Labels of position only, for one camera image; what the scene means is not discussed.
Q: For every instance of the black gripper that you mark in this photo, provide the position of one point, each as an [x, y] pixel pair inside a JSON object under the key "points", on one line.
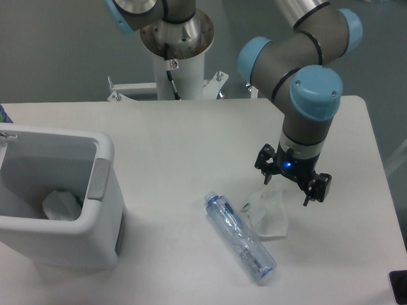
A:
{"points": [[273, 162]]}

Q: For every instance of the clear plastic water bottle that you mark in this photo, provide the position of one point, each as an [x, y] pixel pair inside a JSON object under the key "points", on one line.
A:
{"points": [[240, 237]]}

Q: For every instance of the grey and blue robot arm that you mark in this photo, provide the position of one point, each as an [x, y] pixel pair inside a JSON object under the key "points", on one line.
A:
{"points": [[293, 75]]}

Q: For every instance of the white trash can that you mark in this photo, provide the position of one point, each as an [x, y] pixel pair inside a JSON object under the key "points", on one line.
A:
{"points": [[34, 161]]}

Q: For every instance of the crumpled paper in can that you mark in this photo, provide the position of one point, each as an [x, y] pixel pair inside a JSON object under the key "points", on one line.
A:
{"points": [[62, 206]]}

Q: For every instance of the crumpled white tissue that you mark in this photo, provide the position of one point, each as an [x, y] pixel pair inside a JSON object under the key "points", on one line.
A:
{"points": [[265, 210]]}

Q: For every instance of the black device at edge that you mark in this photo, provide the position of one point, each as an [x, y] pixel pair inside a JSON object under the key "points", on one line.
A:
{"points": [[398, 281]]}

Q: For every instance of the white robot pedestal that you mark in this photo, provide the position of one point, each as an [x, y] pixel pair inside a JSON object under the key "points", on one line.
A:
{"points": [[178, 56]]}

